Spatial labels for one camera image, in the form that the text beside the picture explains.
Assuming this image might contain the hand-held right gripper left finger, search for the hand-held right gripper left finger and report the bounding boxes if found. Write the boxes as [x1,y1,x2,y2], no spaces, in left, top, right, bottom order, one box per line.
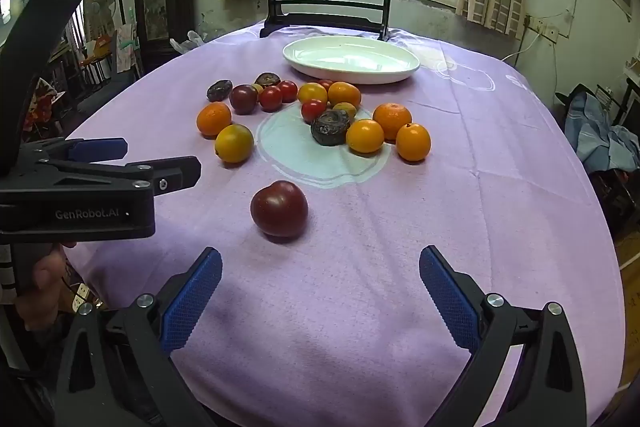
[54,247,223,427]

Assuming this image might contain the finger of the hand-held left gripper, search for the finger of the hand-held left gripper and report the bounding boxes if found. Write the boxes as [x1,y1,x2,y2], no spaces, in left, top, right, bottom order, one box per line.
[35,156,202,198]
[20,137,129,164]

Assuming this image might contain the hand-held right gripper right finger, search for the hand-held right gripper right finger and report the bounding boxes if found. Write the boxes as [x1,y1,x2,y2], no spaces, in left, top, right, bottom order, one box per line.
[419,245,588,427]

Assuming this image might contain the large dark red plum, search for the large dark red plum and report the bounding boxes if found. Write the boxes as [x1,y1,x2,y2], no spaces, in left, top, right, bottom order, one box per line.
[250,180,309,239]

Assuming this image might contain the yellow-orange smooth fruit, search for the yellow-orange smooth fruit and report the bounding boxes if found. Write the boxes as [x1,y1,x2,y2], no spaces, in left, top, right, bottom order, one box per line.
[297,83,329,106]
[215,124,255,164]

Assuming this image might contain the smooth orange fruit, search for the smooth orange fruit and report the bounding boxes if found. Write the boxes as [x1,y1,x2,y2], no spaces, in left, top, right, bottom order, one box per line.
[396,123,432,162]
[327,82,362,108]
[346,119,385,154]

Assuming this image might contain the white oval plate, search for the white oval plate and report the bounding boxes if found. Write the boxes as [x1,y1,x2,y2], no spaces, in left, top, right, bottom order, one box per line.
[282,37,421,85]

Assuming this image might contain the person's left hand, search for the person's left hand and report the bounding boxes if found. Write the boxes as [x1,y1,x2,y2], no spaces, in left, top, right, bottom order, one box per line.
[15,242,79,333]

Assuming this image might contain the dark purple fruit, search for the dark purple fruit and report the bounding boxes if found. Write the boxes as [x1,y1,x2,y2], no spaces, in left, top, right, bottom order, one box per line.
[207,80,234,102]

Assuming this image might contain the purple tablecloth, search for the purple tablecloth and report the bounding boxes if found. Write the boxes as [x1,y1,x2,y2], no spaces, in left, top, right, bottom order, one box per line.
[65,19,626,427]

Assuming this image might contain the white plastic bag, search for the white plastic bag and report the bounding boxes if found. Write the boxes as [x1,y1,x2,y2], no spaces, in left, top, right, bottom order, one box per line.
[170,29,208,55]

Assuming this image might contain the white standing fan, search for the white standing fan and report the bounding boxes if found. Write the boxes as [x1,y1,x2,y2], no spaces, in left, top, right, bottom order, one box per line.
[90,0,117,38]

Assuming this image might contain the blue cloth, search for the blue cloth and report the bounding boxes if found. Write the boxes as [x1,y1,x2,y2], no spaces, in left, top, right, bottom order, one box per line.
[567,89,640,172]

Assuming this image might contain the black chair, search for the black chair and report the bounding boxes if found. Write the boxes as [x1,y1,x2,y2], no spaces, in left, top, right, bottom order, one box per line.
[555,77,640,228]

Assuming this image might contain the white power cable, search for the white power cable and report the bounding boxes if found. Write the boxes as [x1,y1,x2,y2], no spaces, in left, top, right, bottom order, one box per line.
[500,32,546,64]

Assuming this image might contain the white wall power outlet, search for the white wall power outlet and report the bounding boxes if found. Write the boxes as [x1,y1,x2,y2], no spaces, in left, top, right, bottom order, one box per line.
[530,18,560,42]

